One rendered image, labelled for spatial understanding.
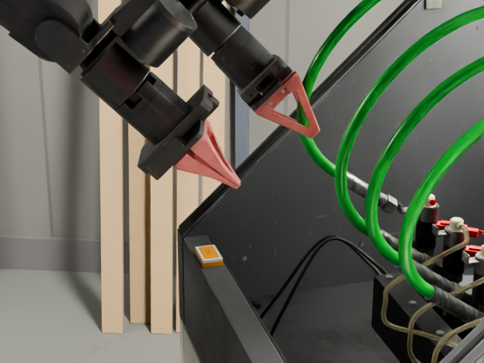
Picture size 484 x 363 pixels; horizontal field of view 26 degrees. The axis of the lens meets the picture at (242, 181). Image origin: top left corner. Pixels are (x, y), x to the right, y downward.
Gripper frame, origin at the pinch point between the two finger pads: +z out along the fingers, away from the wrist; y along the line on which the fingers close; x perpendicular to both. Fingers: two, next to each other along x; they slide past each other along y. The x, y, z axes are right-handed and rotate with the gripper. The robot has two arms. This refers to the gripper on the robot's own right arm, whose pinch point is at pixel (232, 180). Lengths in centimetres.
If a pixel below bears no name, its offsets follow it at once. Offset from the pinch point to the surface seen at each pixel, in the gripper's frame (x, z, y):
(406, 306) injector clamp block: 14.2, 31.9, -1.0
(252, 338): 11.6, 19.6, -17.0
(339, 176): 7.0, 10.4, 7.0
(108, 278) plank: 184, 43, -99
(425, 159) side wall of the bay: 53, 34, 10
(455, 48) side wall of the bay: 54, 24, 25
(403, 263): -8.0, 17.1, 7.6
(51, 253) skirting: 225, 32, -124
